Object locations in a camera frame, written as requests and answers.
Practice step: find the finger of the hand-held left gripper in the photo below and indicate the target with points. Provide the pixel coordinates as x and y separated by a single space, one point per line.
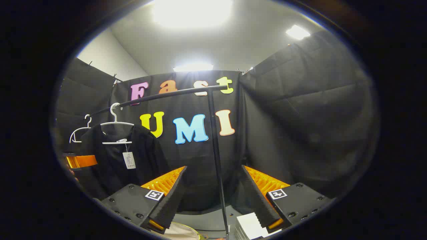
83 161

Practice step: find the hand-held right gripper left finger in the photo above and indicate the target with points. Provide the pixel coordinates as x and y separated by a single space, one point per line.
169 201

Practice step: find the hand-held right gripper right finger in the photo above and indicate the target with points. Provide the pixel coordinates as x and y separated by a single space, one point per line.
259 200

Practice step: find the beige laundry hamper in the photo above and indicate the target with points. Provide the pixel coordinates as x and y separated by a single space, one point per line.
180 232

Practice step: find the black knit sweater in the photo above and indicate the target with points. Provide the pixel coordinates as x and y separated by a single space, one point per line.
150 156

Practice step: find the white plastic hanger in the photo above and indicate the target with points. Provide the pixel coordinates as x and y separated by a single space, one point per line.
114 115
88 122

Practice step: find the black clothes rack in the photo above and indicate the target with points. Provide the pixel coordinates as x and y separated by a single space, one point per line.
215 140

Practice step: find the black backdrop cloth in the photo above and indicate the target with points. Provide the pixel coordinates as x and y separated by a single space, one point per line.
300 116

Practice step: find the ceiling light panel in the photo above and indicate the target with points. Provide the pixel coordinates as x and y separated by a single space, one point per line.
297 32
192 67

